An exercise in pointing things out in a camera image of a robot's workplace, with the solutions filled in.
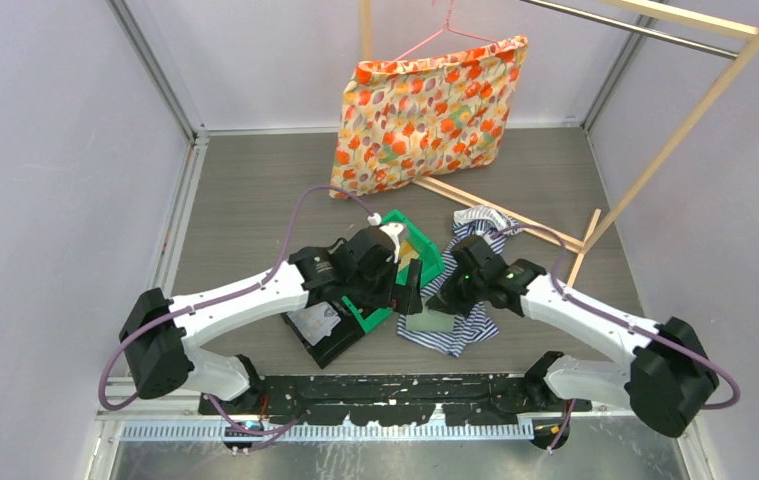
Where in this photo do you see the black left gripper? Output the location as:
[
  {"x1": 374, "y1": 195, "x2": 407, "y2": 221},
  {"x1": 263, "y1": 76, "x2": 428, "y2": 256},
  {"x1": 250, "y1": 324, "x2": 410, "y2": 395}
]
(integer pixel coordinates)
[{"x1": 350, "y1": 256, "x2": 422, "y2": 315}]

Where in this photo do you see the green card holder wallet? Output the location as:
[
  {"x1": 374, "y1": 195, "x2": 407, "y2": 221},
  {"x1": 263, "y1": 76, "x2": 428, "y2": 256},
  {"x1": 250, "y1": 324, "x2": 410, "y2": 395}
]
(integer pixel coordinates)
[{"x1": 405, "y1": 311, "x2": 455, "y2": 332}]

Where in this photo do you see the blue white striped cloth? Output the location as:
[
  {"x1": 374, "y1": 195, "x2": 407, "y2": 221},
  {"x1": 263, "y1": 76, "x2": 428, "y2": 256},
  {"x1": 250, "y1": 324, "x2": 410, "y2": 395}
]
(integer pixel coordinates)
[{"x1": 396, "y1": 205, "x2": 521, "y2": 358}]

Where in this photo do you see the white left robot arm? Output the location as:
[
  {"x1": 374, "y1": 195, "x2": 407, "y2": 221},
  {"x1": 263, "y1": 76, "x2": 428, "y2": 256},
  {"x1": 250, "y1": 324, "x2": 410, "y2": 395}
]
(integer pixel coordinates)
[{"x1": 120, "y1": 222, "x2": 422, "y2": 414}]

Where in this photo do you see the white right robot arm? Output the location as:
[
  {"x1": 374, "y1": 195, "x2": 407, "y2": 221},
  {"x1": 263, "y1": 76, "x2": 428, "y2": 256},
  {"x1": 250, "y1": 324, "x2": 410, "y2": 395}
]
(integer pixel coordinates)
[{"x1": 423, "y1": 235, "x2": 719, "y2": 438}]

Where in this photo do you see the gold card in bin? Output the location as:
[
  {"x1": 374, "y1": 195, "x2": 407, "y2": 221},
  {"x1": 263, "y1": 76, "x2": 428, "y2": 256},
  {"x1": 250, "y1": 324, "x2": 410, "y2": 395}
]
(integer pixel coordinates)
[{"x1": 398, "y1": 240, "x2": 420, "y2": 272}]

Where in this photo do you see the white card in tray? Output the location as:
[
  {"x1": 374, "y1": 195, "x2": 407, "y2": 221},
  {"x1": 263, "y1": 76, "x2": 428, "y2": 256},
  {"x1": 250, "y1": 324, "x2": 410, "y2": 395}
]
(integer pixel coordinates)
[{"x1": 286, "y1": 302, "x2": 341, "y2": 346}]

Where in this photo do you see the green plastic bin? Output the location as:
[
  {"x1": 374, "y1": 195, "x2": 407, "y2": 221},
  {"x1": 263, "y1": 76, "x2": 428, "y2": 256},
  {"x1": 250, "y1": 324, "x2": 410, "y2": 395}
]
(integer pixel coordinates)
[{"x1": 342, "y1": 210, "x2": 445, "y2": 334}]

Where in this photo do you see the black plastic tray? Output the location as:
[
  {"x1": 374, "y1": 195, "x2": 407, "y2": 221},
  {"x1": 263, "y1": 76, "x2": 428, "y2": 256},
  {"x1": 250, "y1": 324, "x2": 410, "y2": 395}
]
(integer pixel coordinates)
[{"x1": 281, "y1": 301, "x2": 366, "y2": 369}]

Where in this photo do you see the floral orange pillowcase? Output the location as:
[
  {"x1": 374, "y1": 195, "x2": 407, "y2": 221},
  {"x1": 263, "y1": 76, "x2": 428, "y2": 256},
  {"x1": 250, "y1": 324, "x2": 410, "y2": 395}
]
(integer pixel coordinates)
[{"x1": 330, "y1": 35, "x2": 528, "y2": 198}]

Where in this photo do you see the metal rack rod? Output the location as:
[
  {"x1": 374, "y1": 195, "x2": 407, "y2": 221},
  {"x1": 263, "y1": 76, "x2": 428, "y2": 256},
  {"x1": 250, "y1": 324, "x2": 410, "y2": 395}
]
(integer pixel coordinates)
[{"x1": 521, "y1": 0, "x2": 739, "y2": 60}]

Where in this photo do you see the wooden clothes rack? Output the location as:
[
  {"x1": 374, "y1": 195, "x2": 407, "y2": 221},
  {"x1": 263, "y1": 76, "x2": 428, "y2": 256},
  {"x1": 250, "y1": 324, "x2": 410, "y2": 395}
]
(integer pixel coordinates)
[{"x1": 360, "y1": 0, "x2": 759, "y2": 287}]

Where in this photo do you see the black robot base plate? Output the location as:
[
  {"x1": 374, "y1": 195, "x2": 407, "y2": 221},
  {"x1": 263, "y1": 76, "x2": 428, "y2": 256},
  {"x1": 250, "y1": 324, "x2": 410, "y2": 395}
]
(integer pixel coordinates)
[{"x1": 221, "y1": 373, "x2": 567, "y2": 427}]

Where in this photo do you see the aluminium frame rail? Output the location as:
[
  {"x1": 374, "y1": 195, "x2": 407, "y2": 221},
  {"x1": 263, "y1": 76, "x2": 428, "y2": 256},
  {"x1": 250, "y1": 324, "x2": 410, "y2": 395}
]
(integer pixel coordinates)
[{"x1": 107, "y1": 0, "x2": 210, "y2": 294}]

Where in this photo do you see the pink wire hanger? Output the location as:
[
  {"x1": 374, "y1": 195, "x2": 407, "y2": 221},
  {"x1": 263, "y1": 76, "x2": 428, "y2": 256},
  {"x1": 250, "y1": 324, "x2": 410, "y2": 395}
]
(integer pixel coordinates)
[{"x1": 393, "y1": 0, "x2": 497, "y2": 62}]

